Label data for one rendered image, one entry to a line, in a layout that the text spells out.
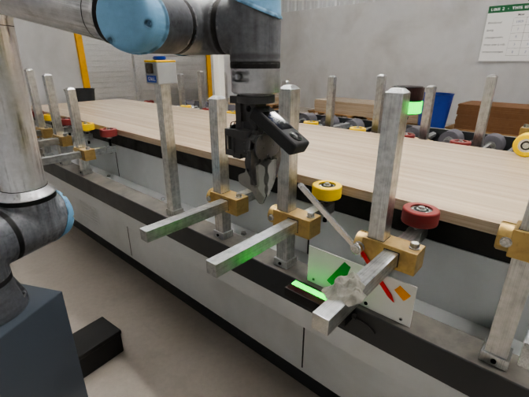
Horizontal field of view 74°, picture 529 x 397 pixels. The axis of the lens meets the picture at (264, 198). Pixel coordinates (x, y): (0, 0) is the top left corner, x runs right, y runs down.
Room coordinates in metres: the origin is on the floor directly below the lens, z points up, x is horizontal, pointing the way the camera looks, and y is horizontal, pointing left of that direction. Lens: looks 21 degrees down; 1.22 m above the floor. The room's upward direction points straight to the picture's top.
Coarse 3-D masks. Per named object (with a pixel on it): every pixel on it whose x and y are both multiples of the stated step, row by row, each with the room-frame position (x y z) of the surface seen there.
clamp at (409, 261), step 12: (360, 240) 0.68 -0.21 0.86; (372, 240) 0.66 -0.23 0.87; (396, 240) 0.65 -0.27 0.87; (408, 240) 0.65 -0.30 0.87; (372, 252) 0.65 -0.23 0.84; (396, 252) 0.62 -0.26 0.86; (408, 252) 0.61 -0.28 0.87; (420, 252) 0.61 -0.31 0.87; (408, 264) 0.60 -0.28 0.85; (420, 264) 0.62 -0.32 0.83
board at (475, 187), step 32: (96, 128) 1.91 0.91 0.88; (128, 128) 1.77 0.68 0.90; (192, 128) 1.77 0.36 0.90; (320, 128) 1.77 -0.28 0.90; (320, 160) 1.18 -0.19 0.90; (352, 160) 1.18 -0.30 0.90; (416, 160) 1.18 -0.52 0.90; (448, 160) 1.18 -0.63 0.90; (480, 160) 1.18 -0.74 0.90; (512, 160) 1.18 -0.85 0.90; (352, 192) 0.90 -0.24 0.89; (416, 192) 0.86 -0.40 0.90; (448, 192) 0.86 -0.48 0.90; (480, 192) 0.86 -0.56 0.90; (512, 192) 0.86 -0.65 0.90; (480, 224) 0.70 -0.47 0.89
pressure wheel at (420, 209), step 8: (408, 208) 0.74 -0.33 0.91; (416, 208) 0.74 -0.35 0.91; (424, 208) 0.74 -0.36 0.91; (432, 208) 0.74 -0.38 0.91; (408, 216) 0.72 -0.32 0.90; (416, 216) 0.71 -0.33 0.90; (424, 216) 0.70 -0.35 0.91; (432, 216) 0.70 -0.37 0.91; (408, 224) 0.72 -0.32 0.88; (416, 224) 0.71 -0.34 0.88; (424, 224) 0.70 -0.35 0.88; (432, 224) 0.70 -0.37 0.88
